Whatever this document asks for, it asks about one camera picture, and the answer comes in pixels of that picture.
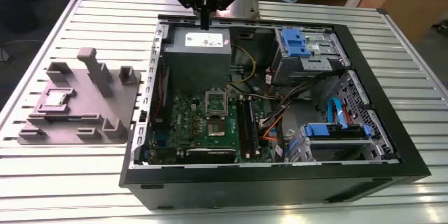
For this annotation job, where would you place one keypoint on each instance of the silver CPU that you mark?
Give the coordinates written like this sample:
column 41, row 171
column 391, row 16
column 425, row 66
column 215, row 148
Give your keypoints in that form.
column 55, row 99

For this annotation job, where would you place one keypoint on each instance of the CPU socket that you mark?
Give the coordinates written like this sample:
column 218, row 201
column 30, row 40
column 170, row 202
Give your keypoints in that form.
column 217, row 127

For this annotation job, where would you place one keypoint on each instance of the blue plastic carrier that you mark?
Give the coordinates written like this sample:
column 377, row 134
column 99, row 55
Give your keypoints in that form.
column 295, row 43

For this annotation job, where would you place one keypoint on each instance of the grey power supply unit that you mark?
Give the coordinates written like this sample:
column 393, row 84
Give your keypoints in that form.
column 197, row 72

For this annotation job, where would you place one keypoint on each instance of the tall silver drive cage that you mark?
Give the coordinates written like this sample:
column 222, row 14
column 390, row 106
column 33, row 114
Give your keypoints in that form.
column 315, row 65

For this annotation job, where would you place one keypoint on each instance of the green motherboard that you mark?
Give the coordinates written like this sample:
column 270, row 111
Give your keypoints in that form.
column 186, row 111

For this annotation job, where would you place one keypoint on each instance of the dark office chair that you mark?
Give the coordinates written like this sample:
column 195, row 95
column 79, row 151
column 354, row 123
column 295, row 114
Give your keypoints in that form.
column 21, row 3

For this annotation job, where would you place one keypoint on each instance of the black RAM slot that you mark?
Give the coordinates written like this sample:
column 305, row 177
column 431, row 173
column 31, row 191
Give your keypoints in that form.
column 251, row 124
column 241, row 124
column 255, row 124
column 245, row 124

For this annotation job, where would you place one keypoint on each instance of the grey parts rack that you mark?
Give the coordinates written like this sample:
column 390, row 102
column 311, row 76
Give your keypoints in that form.
column 85, row 95

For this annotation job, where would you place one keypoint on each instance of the wooden cabinet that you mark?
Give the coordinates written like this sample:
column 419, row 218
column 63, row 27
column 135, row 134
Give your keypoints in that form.
column 413, row 3

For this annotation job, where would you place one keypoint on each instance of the black disk, blue carrier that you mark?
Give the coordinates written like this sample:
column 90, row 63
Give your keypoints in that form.
column 317, row 130

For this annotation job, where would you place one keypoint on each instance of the blue RAM stick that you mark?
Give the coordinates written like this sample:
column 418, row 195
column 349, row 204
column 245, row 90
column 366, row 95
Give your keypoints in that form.
column 63, row 118

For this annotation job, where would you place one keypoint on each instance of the graphics card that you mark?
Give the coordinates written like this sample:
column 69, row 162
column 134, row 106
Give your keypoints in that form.
column 210, row 155

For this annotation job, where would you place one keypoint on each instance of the low silver disk bay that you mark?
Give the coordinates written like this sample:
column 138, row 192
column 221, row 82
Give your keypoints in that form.
column 343, row 144

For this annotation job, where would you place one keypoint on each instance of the black PC case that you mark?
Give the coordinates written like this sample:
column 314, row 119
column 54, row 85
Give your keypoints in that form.
column 245, row 190

